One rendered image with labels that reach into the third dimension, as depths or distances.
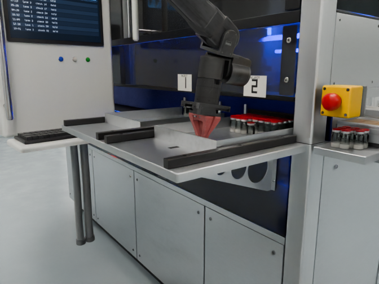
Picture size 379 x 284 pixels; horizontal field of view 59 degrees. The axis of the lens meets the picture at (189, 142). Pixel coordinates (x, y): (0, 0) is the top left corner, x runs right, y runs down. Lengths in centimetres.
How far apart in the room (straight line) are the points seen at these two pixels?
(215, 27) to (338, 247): 77
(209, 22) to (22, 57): 94
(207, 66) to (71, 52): 91
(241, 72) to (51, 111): 95
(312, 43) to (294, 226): 48
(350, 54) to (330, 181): 34
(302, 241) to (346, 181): 24
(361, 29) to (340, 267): 72
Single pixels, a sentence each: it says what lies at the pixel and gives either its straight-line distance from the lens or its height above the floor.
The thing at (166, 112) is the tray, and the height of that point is 90.
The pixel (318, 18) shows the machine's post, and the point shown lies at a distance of 88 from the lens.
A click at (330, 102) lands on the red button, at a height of 99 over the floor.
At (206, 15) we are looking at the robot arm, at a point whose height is 117.
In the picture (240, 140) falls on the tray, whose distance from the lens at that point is 78.
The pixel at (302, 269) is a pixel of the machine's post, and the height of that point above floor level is 53.
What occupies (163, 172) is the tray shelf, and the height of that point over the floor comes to 87.
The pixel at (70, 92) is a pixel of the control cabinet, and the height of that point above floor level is 97.
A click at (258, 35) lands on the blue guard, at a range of 99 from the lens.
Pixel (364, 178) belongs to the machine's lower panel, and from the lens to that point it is 120.
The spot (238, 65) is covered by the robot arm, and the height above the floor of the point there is 108.
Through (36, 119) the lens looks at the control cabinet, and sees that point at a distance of 152.
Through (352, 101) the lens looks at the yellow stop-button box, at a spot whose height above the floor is 100.
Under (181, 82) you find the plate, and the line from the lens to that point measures 126.
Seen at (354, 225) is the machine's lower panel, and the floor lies 58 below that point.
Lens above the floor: 107
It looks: 12 degrees down
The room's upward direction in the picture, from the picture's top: straight up
